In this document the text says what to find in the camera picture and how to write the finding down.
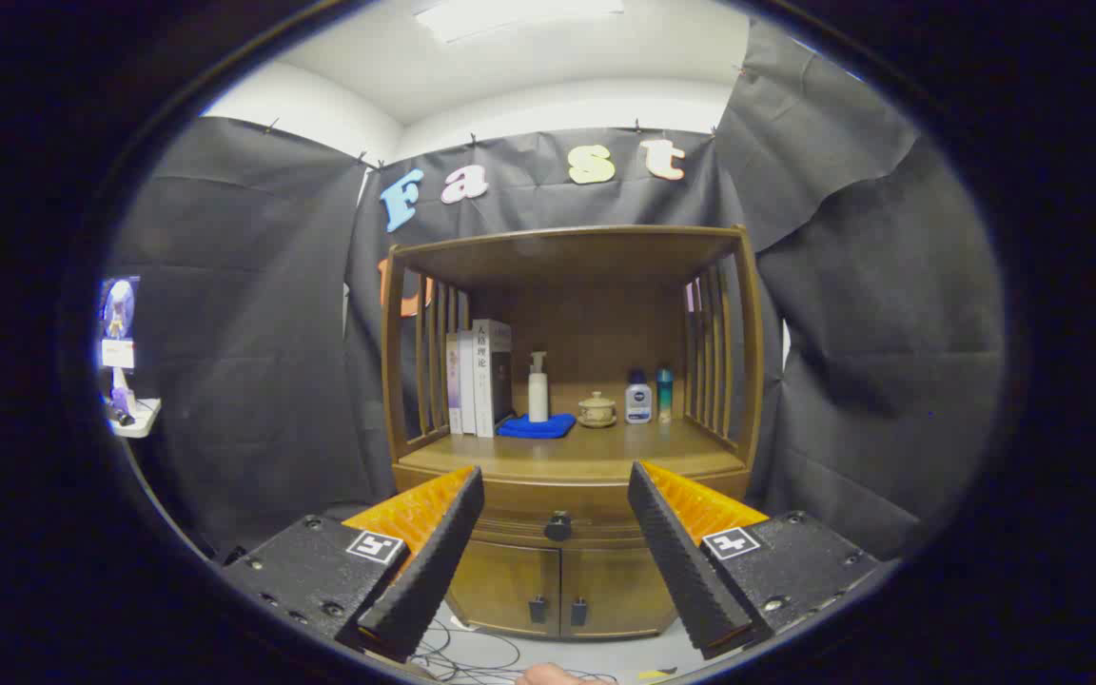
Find wooden countertop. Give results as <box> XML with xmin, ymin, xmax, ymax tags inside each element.
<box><xmin>396</xmin><ymin>385</ymin><xmax>749</xmax><ymax>481</ymax></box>

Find white pump bottle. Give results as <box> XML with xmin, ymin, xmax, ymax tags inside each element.
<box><xmin>528</xmin><ymin>351</ymin><xmax>550</xmax><ymax>423</ymax></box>

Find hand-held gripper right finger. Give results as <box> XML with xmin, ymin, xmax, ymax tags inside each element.
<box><xmin>627</xmin><ymin>460</ymin><xmax>901</xmax><ymax>659</ymax></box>

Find thin white book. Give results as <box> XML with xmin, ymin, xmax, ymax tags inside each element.
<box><xmin>458</xmin><ymin>328</ymin><xmax>479</xmax><ymax>436</ymax></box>

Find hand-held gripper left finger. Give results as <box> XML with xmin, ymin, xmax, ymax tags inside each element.
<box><xmin>222</xmin><ymin>464</ymin><xmax>485</xmax><ymax>664</ymax></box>

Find thin pale purple book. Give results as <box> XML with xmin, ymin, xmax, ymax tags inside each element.
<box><xmin>446</xmin><ymin>332</ymin><xmax>462</xmax><ymax>435</ymax></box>

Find blue cloth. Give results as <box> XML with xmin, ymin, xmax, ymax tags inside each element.
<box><xmin>497</xmin><ymin>412</ymin><xmax>577</xmax><ymax>440</ymax></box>

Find wooden cabinet door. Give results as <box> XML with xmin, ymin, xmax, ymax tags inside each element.
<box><xmin>560</xmin><ymin>547</ymin><xmax>682</xmax><ymax>638</ymax></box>
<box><xmin>446</xmin><ymin>540</ymin><xmax>563</xmax><ymax>636</ymax></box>

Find black floor cables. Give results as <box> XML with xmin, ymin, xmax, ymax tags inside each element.
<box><xmin>410</xmin><ymin>618</ymin><xmax>625</xmax><ymax>685</ymax></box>

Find wooden drawer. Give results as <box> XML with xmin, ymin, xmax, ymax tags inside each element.
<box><xmin>394</xmin><ymin>464</ymin><xmax>751</xmax><ymax>551</ymax></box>

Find thick book with dark cover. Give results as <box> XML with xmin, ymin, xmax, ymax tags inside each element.
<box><xmin>472</xmin><ymin>319</ymin><xmax>514</xmax><ymax>439</ymax></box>

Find white lotion bottle blue cap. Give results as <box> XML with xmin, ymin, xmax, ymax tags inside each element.
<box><xmin>625</xmin><ymin>369</ymin><xmax>654</xmax><ymax>424</ymax></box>

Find wooden cabinet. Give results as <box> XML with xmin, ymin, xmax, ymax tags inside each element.
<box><xmin>380</xmin><ymin>225</ymin><xmax>765</xmax><ymax>640</ymax></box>

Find white shelf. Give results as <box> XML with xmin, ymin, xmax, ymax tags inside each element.
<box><xmin>108</xmin><ymin>398</ymin><xmax>163</xmax><ymax>439</ymax></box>

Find wall poster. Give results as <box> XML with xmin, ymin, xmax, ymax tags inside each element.
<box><xmin>99</xmin><ymin>277</ymin><xmax>141</xmax><ymax>341</ymax></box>

